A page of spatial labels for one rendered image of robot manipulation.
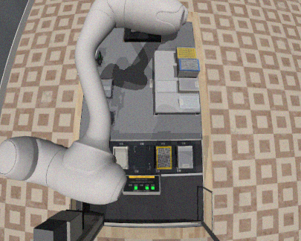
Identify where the cream one-well reservoir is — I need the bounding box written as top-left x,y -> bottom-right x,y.
113,147 -> 129,169

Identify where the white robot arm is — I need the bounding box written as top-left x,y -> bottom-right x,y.
0,0 -> 188,205

